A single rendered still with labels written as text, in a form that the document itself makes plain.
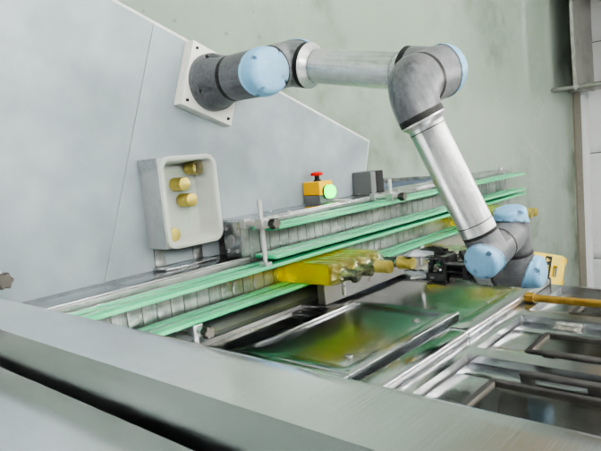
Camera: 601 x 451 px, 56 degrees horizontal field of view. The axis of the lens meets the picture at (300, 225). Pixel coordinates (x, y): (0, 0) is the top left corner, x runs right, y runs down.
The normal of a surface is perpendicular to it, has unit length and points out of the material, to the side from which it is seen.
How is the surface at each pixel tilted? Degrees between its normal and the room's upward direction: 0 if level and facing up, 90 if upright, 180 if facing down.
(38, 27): 0
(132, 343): 90
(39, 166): 0
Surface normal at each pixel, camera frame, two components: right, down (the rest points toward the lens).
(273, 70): 0.66, 0.07
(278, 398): -0.09, -0.99
